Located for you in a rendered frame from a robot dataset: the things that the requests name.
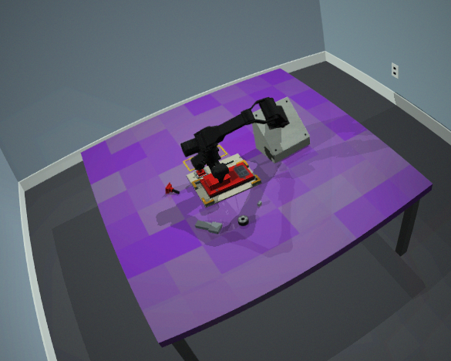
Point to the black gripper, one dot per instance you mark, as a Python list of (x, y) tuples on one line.
[(217, 169)]

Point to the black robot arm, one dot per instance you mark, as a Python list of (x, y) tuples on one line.
[(209, 137)]

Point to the black toy car wheel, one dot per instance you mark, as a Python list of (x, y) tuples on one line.
[(243, 220)]

